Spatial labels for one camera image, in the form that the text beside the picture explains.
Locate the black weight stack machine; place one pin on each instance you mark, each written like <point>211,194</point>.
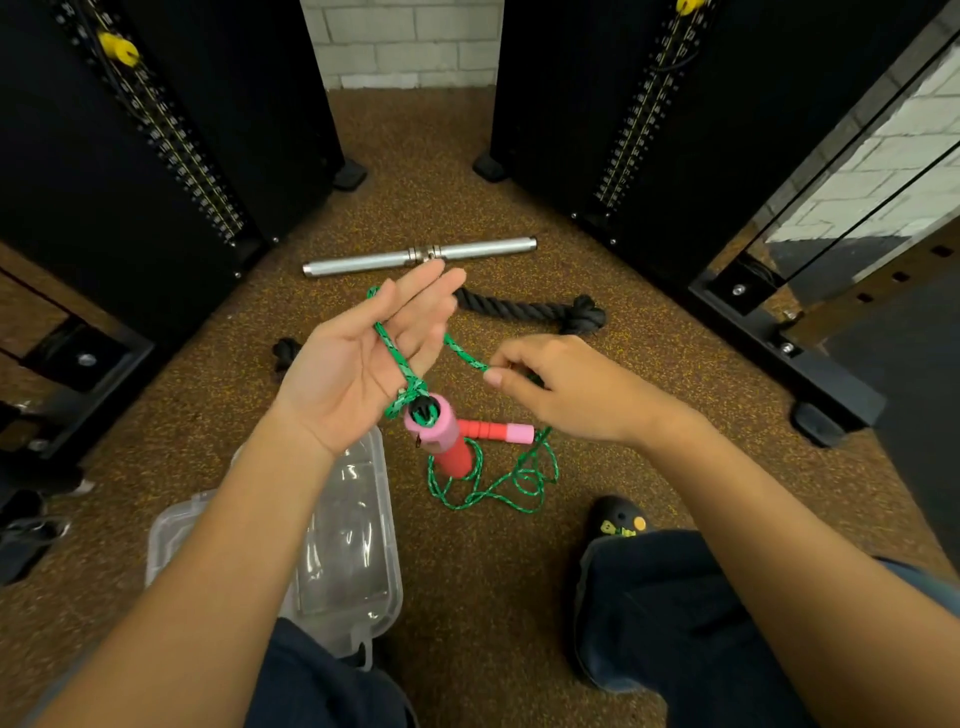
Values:
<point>112,187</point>
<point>585,97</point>

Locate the person's left little finger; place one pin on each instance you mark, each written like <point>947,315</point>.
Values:
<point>427,354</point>

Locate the person's right leg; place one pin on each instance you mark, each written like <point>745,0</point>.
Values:
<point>660,622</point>

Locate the person's left forearm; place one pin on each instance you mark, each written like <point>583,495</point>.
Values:
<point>202,570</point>

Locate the person's left middle finger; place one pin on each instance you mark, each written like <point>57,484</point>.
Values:
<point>435,300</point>

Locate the black rubber machine foot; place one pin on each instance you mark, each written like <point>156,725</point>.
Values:
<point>490,168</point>
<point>817,424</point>
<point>349,174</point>

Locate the person's leg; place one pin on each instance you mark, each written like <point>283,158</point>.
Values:
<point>322,682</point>
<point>660,622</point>

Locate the person's right thumb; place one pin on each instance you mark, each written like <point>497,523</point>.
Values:
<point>514,384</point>

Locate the person's right hand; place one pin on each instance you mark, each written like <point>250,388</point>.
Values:
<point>592,394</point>

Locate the person's left thumb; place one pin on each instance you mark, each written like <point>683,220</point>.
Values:
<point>358,315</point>

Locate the person's left hand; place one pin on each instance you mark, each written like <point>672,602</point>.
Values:
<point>341,379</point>

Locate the black machine frame with chrome panel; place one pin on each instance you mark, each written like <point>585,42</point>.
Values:
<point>825,352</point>

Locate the dark shoes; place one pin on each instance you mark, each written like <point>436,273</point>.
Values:
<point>30,525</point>

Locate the yellow weight selector pin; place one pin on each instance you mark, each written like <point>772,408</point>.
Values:
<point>118,48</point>
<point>688,6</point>

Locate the clear plastic storage box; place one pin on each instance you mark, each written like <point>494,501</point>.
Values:
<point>349,540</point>

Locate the person's left leg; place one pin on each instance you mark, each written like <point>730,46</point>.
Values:
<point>322,682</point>

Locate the person's right forearm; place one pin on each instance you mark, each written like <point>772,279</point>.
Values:
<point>802,555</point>

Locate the person's black right shoe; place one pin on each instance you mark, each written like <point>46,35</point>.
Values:
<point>615,517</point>

